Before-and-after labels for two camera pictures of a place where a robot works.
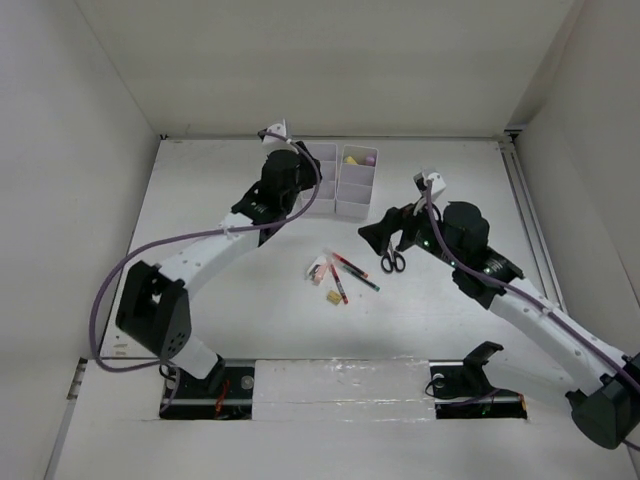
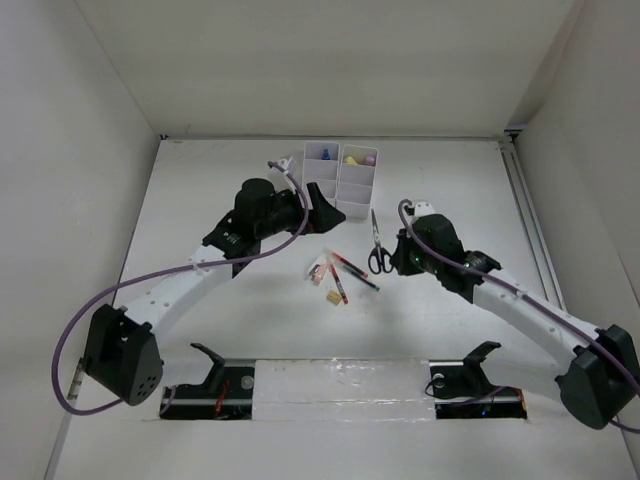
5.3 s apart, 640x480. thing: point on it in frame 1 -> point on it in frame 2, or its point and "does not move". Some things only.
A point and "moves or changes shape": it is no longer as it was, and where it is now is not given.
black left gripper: [309, 168] -> [322, 217]
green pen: [362, 278] does not move
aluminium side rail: [535, 221] does not move
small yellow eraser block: [333, 297] does not move
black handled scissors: [393, 257] moves or changes shape
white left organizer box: [324, 198] does not move
